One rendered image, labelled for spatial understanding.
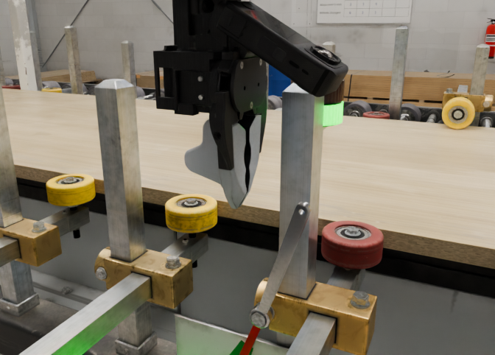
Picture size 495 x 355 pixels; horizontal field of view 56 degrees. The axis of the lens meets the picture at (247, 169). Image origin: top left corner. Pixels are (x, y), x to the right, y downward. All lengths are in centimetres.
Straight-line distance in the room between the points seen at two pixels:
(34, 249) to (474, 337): 67
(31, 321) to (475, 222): 71
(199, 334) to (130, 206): 19
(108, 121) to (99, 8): 916
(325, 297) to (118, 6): 907
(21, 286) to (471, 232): 71
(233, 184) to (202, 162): 4
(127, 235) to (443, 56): 711
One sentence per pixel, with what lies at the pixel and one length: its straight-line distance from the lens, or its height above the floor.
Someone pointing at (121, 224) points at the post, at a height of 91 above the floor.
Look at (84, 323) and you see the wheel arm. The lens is 57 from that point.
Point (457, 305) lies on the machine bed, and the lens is 77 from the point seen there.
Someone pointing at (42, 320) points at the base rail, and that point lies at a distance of 87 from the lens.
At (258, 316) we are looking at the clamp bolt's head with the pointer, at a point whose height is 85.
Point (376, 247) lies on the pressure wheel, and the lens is 61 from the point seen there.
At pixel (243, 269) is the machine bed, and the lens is 84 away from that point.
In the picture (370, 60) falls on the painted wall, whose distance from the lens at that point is 764.
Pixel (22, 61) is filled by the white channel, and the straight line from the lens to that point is 222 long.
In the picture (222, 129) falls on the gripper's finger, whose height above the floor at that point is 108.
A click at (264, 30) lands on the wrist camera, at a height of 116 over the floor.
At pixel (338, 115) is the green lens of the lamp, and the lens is 52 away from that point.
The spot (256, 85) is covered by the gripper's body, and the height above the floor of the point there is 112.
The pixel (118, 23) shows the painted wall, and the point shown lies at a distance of 948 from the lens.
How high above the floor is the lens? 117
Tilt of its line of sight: 17 degrees down
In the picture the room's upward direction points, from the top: straight up
